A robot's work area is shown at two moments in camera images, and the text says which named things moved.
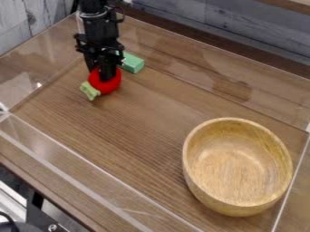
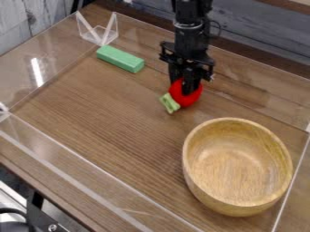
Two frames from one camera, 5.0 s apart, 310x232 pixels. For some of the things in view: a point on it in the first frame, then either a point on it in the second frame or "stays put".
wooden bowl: [238, 164] stays put
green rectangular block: [134, 63] stays put
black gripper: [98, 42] to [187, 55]
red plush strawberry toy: [106, 87] to [177, 92]
